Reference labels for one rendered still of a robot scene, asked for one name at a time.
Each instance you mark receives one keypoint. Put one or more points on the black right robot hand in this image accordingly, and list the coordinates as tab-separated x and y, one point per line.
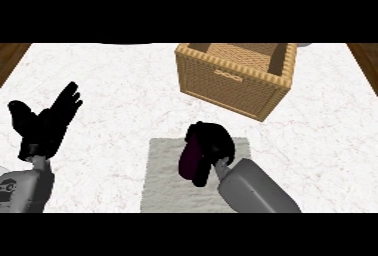
215	140

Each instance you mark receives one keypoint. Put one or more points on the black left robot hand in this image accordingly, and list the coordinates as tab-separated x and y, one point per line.
44	125

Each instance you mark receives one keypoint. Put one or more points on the dark purple eggplant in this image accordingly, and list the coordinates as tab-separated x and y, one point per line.
190	160

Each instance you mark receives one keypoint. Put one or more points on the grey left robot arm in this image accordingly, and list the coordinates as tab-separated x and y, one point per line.
25	186

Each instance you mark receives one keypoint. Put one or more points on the pale grey placemat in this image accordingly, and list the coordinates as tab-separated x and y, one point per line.
166	186

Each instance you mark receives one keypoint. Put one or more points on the tan wicker basket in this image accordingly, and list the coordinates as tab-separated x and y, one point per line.
233	80

